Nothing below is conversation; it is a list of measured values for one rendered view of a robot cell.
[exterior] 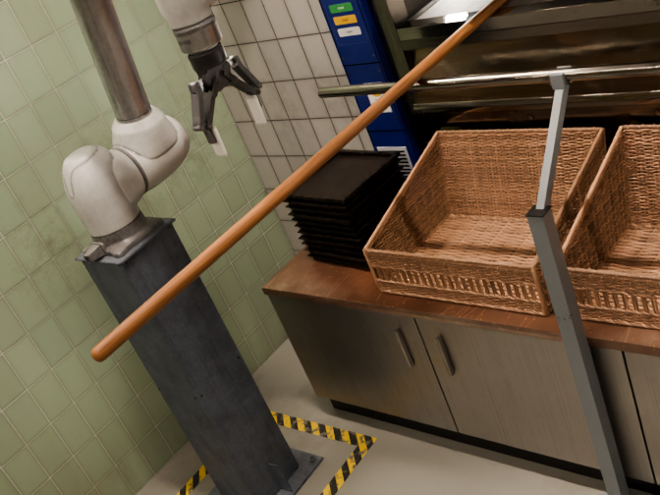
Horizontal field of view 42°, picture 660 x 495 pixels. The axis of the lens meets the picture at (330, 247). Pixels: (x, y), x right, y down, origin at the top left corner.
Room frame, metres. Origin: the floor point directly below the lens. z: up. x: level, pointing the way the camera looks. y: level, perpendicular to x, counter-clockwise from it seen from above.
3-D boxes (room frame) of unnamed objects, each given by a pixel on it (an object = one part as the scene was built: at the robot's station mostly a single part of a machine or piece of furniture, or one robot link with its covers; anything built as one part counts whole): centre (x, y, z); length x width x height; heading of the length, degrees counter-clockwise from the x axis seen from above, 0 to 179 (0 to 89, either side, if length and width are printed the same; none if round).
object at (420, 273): (2.06, -0.44, 0.72); 0.56 x 0.49 x 0.28; 39
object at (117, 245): (2.23, 0.54, 1.03); 0.22 x 0.18 x 0.06; 132
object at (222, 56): (1.76, 0.08, 1.46); 0.08 x 0.07 x 0.09; 132
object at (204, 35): (1.75, 0.08, 1.53); 0.09 x 0.09 x 0.06
